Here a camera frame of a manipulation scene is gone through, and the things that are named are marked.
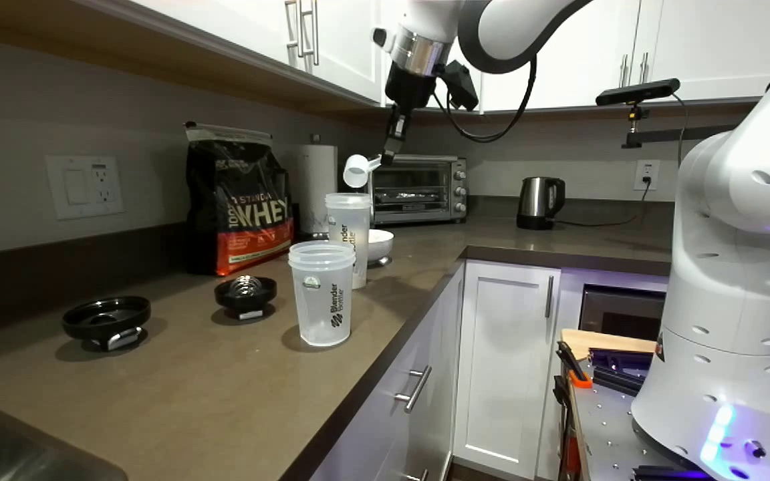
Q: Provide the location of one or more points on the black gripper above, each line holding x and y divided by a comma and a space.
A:
408, 95

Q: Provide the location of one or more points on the white plastic scoop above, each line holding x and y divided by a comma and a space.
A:
360, 171

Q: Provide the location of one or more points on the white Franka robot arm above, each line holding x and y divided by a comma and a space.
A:
733, 268

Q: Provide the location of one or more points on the tall clear shaker cup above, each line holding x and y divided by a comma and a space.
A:
348, 231

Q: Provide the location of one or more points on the short clear shaker cup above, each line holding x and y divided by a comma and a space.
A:
322, 298

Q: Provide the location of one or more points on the black round bowl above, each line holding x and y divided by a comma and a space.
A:
106, 318

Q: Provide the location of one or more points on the silver toaster oven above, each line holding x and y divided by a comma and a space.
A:
421, 187

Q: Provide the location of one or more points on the white paper towel roll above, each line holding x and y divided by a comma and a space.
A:
318, 191

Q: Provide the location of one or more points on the steel electric kettle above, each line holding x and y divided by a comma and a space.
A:
542, 202

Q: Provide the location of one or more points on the black whey protein bag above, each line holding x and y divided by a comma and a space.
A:
242, 214

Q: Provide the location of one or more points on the lower kitchen cabinets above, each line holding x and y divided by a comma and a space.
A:
500, 374

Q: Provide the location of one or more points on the black built-in appliance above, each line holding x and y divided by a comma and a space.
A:
620, 311

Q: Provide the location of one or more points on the orange black clamp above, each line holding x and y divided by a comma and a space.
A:
575, 367

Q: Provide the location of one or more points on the wooden board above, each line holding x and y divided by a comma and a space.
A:
608, 342

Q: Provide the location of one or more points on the white upper kitchen cabinets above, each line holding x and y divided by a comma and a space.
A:
669, 43

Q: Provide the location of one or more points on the perforated robot mounting table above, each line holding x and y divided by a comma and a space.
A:
608, 437

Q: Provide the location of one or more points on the steel kitchen sink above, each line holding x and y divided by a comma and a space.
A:
19, 445

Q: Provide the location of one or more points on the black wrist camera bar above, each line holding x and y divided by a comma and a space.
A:
460, 84

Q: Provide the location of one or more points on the black stereo camera on mount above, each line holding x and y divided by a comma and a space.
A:
639, 91

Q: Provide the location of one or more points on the small white wall outlet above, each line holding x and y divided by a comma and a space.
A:
647, 174

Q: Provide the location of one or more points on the white wall outlet plate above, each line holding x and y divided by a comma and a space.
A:
84, 187

